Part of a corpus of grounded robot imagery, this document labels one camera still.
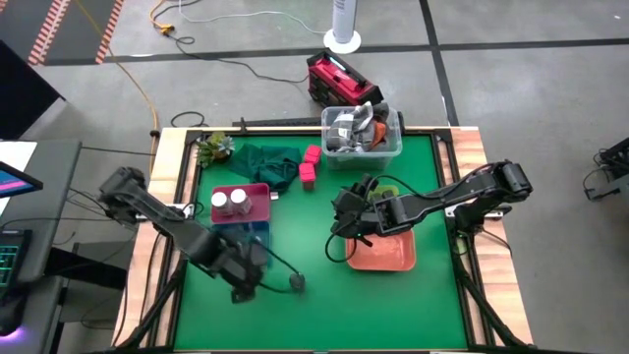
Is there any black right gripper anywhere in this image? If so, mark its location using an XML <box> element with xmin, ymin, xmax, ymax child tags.
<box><xmin>330</xmin><ymin>174</ymin><xmax>383</xmax><ymax>240</ymax></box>

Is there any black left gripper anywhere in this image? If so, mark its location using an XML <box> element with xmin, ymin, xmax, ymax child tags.
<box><xmin>216</xmin><ymin>239</ymin><xmax>271</xmax><ymax>304</ymax></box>

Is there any white-lidded spice jar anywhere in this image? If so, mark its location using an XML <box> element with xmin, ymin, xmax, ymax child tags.
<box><xmin>229</xmin><ymin>188</ymin><xmax>253</xmax><ymax>216</ymax></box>
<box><xmin>209</xmin><ymin>190</ymin><xmax>230</xmax><ymax>218</ymax></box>

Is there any blue plastic bin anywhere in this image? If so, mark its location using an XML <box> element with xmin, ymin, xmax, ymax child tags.
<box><xmin>211</xmin><ymin>220</ymin><xmax>273</xmax><ymax>269</ymax></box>

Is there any orange-label jar black lid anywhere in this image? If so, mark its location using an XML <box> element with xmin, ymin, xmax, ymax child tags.
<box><xmin>288</xmin><ymin>271</ymin><xmax>308</xmax><ymax>294</ymax></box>

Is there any orange plastic bin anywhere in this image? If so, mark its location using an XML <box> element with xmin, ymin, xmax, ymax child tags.
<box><xmin>345</xmin><ymin>228</ymin><xmax>418</xmax><ymax>273</ymax></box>

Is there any pink plastic bin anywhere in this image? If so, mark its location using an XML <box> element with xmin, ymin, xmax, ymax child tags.
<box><xmin>210</xmin><ymin>182</ymin><xmax>272</xmax><ymax>226</ymax></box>

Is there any orange cloth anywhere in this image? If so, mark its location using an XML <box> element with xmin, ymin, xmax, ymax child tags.
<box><xmin>371</xmin><ymin>120</ymin><xmax>390</xmax><ymax>148</ymax></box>

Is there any grey striped cloth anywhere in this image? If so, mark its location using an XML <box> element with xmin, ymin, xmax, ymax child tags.
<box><xmin>326</xmin><ymin>101</ymin><xmax>390</xmax><ymax>151</ymax></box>

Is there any green table mat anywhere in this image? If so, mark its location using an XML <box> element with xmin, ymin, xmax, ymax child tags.
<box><xmin>172</xmin><ymin>133</ymin><xmax>469</xmax><ymax>351</ymax></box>

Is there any dark green cloth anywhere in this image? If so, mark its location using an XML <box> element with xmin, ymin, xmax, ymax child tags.
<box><xmin>228</xmin><ymin>142</ymin><xmax>304</xmax><ymax>194</ymax></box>

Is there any clear plastic storage box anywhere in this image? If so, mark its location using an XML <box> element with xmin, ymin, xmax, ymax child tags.
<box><xmin>320</xmin><ymin>104</ymin><xmax>404</xmax><ymax>171</ymax></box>

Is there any black metal bar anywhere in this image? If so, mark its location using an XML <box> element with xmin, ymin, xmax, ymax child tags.
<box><xmin>232</xmin><ymin>116</ymin><xmax>323</xmax><ymax>129</ymax></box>

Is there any small succulent plant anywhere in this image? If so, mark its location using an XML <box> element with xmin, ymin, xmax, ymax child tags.
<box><xmin>195</xmin><ymin>130</ymin><xmax>237</xmax><ymax>169</ymax></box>

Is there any red tool case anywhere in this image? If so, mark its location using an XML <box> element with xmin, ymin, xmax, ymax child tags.
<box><xmin>306</xmin><ymin>48</ymin><xmax>385</xmax><ymax>108</ymax></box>

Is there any metal table clamp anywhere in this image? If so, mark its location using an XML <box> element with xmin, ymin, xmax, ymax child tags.
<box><xmin>444</xmin><ymin>202</ymin><xmax>513</xmax><ymax>220</ymax></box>

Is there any white stand base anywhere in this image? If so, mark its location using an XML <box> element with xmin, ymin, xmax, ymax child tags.
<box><xmin>322</xmin><ymin>0</ymin><xmax>363</xmax><ymax>55</ymax></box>

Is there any grey desk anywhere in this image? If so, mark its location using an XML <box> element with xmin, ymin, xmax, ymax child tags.
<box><xmin>0</xmin><ymin>139</ymin><xmax>84</xmax><ymax>287</ymax></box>

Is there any backlit keyboard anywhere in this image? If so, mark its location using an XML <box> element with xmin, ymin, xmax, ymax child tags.
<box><xmin>0</xmin><ymin>228</ymin><xmax>33</xmax><ymax>292</ymax></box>

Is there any computer monitor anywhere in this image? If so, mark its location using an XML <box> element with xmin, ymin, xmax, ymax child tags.
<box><xmin>0</xmin><ymin>159</ymin><xmax>44</xmax><ymax>200</ymax></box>

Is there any white paper sheet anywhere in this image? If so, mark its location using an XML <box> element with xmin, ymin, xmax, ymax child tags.
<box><xmin>0</xmin><ymin>141</ymin><xmax>38</xmax><ymax>173</ymax></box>

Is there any neighbouring black robot rig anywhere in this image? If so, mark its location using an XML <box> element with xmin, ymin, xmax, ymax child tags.
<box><xmin>582</xmin><ymin>137</ymin><xmax>629</xmax><ymax>203</ymax></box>

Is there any black panel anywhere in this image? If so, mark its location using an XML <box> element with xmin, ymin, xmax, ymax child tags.
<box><xmin>0</xmin><ymin>38</ymin><xmax>66</xmax><ymax>142</ymax></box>

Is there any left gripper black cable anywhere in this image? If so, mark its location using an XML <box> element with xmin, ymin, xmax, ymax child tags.
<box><xmin>253</xmin><ymin>237</ymin><xmax>304</xmax><ymax>295</ymax></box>

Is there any coiled black cable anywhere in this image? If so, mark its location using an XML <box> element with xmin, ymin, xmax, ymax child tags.
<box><xmin>170</xmin><ymin>110</ymin><xmax>208</xmax><ymax>129</ymax></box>

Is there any black floor cable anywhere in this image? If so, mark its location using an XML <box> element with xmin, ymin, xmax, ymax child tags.
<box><xmin>172</xmin><ymin>34</ymin><xmax>312</xmax><ymax>86</ymax></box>

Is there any white floor cable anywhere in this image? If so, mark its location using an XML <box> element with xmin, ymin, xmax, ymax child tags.
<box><xmin>177</xmin><ymin>0</ymin><xmax>328</xmax><ymax>36</ymax></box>

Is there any yellow extension cable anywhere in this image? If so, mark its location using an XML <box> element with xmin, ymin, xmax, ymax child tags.
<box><xmin>73</xmin><ymin>0</ymin><xmax>177</xmax><ymax>174</ymax></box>

